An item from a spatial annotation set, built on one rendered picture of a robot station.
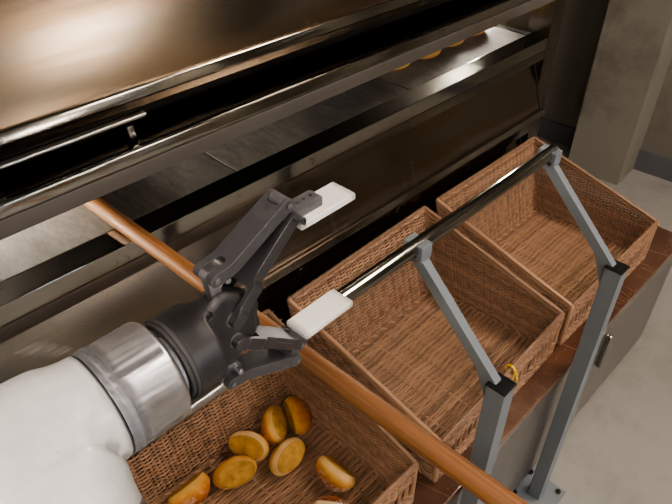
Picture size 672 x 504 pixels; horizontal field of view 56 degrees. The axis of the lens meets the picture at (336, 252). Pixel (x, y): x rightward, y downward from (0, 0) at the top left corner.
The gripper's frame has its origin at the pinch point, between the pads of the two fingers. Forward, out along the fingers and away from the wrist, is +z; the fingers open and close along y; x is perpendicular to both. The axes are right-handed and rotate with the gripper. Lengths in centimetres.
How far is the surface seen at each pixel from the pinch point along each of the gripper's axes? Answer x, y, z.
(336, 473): -19, 83, 20
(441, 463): 13.0, 28.3, 4.9
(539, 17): -57, 25, 152
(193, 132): -40.5, 5.7, 11.5
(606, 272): 3, 54, 87
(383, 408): 3.0, 27.5, 5.8
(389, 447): -12, 76, 29
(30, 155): -45.2, 2.3, -10.7
